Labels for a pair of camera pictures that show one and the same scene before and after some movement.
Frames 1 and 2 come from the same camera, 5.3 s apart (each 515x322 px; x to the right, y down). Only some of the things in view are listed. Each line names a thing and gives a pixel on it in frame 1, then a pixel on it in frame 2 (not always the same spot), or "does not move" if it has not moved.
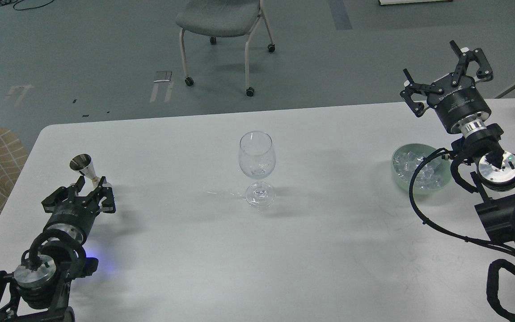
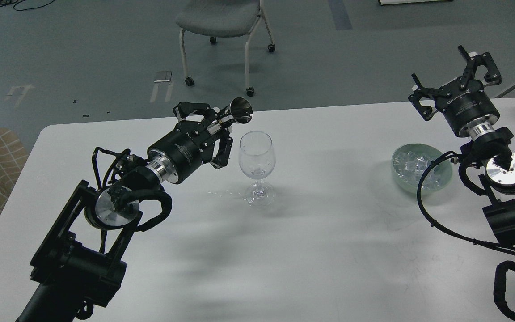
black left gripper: (77, 215) to (180, 152)
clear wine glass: (257, 158) does not move
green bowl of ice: (434, 174) does not move
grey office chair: (220, 19) does not move
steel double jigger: (82, 163) to (241, 111)
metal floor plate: (162, 76) does not move
